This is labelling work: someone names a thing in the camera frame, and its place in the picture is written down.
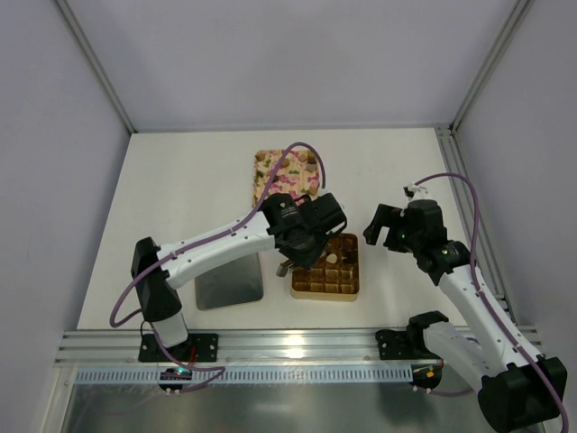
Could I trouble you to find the gold chocolate box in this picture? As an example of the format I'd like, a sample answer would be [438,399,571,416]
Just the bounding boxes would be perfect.
[290,234,360,302]

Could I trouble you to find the slotted cable duct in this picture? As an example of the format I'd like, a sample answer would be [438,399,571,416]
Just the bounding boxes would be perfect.
[74,364,413,385]

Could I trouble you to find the aluminium rail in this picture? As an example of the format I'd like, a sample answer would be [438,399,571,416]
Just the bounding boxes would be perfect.
[53,325,549,367]

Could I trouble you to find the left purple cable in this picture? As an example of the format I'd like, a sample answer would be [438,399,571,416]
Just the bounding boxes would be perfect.
[108,142,329,329]

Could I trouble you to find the purple cable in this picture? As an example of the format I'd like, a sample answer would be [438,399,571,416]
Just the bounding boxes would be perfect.
[108,142,329,329]
[414,172,572,433]

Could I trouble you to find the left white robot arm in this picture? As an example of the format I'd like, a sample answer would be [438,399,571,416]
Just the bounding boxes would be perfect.
[131,193,347,348]

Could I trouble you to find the floral tray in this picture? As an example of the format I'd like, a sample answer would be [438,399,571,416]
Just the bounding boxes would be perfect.
[252,149,321,205]

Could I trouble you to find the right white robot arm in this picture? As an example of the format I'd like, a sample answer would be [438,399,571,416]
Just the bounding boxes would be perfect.
[363,198,568,432]

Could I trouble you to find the metal tongs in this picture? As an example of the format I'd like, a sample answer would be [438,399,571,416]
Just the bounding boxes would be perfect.
[276,260,294,278]

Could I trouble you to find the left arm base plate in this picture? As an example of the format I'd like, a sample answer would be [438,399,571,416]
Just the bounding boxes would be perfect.
[138,333,219,364]

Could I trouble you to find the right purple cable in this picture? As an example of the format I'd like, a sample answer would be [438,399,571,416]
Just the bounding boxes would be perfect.
[414,172,572,433]

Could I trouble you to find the silver tin lid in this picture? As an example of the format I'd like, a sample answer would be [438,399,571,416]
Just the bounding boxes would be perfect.
[195,253,264,311]

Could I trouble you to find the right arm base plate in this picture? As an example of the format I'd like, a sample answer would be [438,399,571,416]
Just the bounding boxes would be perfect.
[375,329,414,361]

